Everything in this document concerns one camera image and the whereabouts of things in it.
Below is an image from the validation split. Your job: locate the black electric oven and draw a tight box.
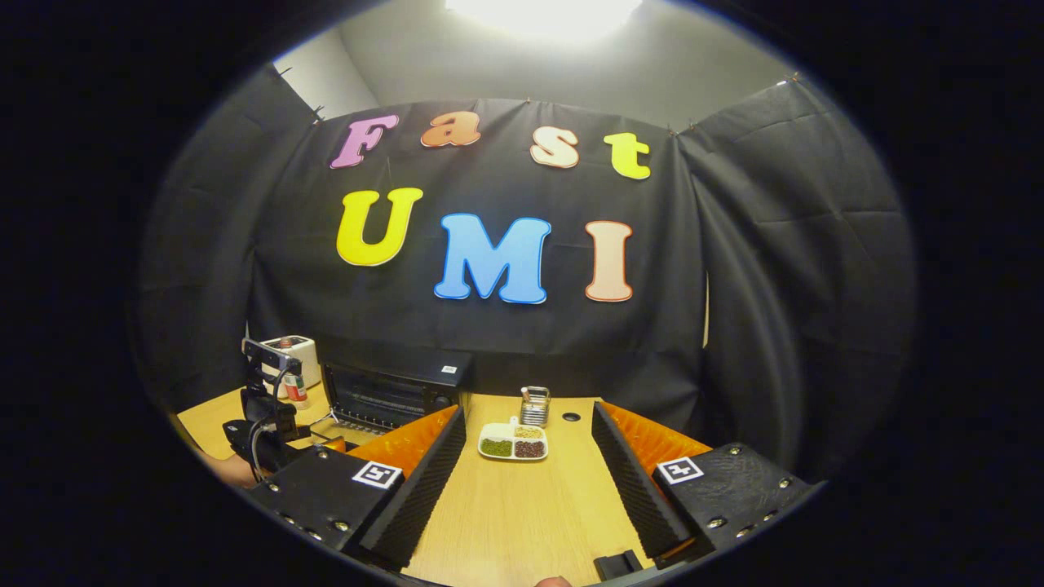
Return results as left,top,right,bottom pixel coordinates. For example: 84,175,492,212
322,349,476,437

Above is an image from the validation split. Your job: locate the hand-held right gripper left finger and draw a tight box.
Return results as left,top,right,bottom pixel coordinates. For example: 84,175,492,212
245,404,467,572

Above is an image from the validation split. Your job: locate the large ceiling light panel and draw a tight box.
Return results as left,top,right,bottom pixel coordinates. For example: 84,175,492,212
445,0,645,43

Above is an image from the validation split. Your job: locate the white toaster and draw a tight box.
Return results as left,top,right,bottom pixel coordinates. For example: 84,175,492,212
261,335,321,392

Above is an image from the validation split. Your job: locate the white divided dish of beans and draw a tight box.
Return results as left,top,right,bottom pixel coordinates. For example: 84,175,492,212
477,417,550,463

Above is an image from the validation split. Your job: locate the black backdrop cloth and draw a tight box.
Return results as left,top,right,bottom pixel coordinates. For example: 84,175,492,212
135,65,918,482

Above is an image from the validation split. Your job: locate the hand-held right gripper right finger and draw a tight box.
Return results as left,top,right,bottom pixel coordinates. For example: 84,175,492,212
591,400,823,572

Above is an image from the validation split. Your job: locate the metal mesh basket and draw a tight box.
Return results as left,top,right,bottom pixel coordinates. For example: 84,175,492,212
520,386,552,429

